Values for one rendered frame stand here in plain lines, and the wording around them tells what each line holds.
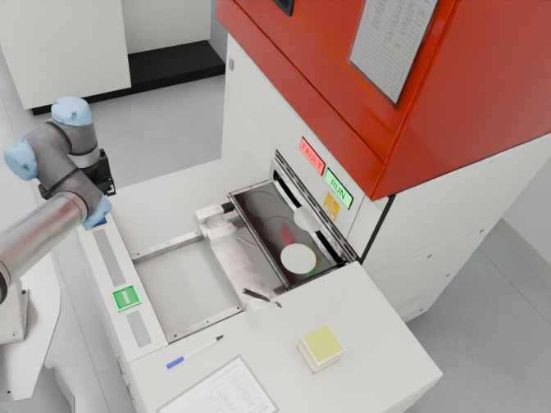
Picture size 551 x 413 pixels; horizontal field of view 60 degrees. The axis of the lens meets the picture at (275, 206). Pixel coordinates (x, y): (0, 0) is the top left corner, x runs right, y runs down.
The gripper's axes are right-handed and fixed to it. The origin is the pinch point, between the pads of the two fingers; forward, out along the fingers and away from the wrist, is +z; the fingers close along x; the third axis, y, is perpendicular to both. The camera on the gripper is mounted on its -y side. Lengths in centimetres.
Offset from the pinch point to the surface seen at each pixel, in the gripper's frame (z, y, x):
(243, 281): 10.0, 30.5, -29.9
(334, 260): 8, 56, -36
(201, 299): 16.0, 19.7, -27.0
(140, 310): 2.1, 2.7, -30.3
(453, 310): 98, 146, -46
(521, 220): 80, 207, -26
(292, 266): 8, 44, -33
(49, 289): 16.1, -14.9, -7.0
